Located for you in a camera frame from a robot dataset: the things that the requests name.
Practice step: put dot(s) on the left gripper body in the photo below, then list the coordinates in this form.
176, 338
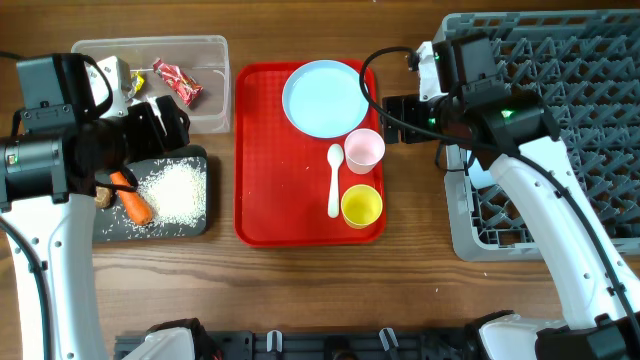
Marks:
138, 135

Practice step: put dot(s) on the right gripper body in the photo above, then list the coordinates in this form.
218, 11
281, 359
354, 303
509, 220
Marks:
432, 115

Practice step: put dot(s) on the yellow silver wrapper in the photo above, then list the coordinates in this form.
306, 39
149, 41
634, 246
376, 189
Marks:
137, 82

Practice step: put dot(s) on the brown food scrap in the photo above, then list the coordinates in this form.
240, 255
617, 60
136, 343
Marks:
103, 197

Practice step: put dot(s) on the orange carrot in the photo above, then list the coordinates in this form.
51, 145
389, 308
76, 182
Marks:
136, 207

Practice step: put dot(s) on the white rice pile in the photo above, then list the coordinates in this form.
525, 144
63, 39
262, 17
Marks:
175, 192

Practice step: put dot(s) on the pink cup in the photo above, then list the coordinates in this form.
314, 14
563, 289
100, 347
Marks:
364, 148

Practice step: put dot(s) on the blue bowl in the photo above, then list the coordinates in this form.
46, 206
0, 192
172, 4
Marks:
480, 175

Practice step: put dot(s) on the red snack wrapper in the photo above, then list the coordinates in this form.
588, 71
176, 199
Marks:
187, 89

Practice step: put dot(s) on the light blue plate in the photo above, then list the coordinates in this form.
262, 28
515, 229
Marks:
323, 99

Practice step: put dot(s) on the yellow cup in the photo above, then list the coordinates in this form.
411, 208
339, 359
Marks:
361, 206

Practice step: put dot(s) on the white tissue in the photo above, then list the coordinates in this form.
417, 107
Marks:
152, 101

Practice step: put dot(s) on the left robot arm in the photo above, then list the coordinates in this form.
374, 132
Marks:
60, 140

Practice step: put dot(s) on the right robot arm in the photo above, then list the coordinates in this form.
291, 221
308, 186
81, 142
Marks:
514, 136

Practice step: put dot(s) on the black waste tray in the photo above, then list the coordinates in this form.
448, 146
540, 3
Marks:
165, 235

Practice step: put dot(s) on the clear plastic waste bin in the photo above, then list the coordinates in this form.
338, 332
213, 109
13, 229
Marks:
205, 58

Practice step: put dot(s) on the grey dishwasher rack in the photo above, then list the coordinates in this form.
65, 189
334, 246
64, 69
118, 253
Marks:
585, 66

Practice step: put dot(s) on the white plastic spoon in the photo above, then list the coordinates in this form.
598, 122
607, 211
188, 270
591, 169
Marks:
335, 158

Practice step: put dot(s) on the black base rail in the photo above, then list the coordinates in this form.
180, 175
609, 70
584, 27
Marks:
387, 343

